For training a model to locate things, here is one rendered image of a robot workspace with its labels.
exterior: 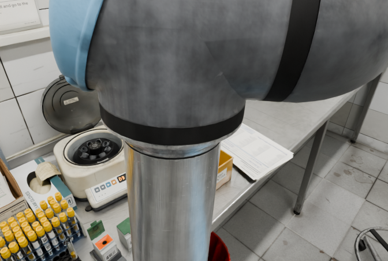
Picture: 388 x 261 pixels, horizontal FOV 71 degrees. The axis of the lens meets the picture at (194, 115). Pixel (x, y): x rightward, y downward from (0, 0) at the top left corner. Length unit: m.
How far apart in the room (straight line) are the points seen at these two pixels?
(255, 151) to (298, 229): 1.03
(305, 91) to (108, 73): 0.12
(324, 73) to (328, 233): 1.95
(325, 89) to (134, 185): 0.16
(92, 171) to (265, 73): 0.78
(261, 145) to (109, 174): 0.59
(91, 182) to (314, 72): 0.82
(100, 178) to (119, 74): 0.77
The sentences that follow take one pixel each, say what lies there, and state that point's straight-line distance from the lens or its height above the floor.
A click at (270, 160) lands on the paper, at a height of 0.89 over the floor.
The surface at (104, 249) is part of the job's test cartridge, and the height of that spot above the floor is 0.95.
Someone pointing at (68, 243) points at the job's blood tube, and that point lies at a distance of 0.78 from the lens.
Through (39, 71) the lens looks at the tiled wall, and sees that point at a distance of 1.10.
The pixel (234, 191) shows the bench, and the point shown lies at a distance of 0.96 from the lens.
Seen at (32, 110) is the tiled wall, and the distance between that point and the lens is 1.14.
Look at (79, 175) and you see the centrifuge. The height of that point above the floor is 0.99.
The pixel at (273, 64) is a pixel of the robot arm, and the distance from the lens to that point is 0.16.
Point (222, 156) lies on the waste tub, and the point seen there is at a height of 0.95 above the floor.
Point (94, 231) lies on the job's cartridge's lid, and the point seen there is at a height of 0.97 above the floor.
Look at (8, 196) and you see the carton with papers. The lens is 1.01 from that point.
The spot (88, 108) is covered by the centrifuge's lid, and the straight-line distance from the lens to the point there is 1.14.
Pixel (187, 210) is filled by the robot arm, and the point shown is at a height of 1.39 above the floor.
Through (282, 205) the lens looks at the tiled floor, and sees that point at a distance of 2.14.
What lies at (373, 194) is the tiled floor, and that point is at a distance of 2.50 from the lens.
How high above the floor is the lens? 1.57
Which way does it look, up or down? 32 degrees down
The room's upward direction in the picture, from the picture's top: straight up
